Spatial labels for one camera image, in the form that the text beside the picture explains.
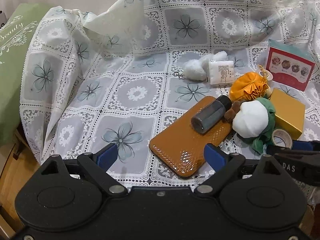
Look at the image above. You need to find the gold cardboard box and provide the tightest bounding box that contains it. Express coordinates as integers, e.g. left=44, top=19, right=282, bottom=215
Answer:
left=269, top=88, right=306, bottom=140

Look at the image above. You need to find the white fluffy plush toy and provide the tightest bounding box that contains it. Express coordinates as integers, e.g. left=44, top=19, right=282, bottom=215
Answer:
left=175, top=51, right=235, bottom=82

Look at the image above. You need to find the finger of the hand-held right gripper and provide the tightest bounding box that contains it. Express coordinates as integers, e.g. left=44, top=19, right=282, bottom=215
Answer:
left=266, top=144, right=299, bottom=160
left=291, top=140, right=320, bottom=153

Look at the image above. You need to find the white and green plush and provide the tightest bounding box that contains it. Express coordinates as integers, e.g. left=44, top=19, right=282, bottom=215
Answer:
left=232, top=97, right=277, bottom=153

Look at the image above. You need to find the green embroidered cushion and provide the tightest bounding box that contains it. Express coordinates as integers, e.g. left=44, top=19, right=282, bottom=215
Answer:
left=0, top=3, right=54, bottom=147

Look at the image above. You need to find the small brown plush toy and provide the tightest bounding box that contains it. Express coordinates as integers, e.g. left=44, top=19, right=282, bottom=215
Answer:
left=224, top=101, right=241, bottom=122

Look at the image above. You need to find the red and teal box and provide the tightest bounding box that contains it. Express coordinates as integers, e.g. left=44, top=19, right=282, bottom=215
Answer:
left=265, top=39, right=316, bottom=92

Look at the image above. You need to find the orange textured leather case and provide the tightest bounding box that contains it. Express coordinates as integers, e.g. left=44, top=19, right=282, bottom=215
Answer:
left=149, top=95, right=234, bottom=179

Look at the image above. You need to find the orange satin drawstring pouch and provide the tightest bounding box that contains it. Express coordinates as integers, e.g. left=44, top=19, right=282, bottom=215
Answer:
left=229, top=65, right=274, bottom=103

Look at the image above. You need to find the dark grey plastic bottle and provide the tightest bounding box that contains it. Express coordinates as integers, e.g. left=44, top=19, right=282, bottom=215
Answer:
left=191, top=95, right=232, bottom=134

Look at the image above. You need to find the white tissue packet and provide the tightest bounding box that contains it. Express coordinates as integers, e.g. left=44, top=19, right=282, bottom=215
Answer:
left=208, top=60, right=235, bottom=88

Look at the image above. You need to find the wooden furniture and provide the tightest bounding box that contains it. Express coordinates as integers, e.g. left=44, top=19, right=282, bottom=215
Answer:
left=0, top=127, right=43, bottom=240

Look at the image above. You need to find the white tape roll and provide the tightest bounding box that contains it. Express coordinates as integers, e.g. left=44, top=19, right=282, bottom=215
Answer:
left=271, top=129, right=293, bottom=148

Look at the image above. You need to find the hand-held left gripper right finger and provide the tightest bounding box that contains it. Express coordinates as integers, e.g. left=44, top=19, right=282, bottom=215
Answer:
left=194, top=142, right=286, bottom=197

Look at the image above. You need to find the white floral lace tablecloth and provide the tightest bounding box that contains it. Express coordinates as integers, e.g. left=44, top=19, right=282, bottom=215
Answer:
left=19, top=0, right=320, bottom=205

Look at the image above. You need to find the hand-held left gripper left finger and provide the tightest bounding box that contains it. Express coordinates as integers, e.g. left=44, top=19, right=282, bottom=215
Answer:
left=40, top=143, right=128, bottom=197

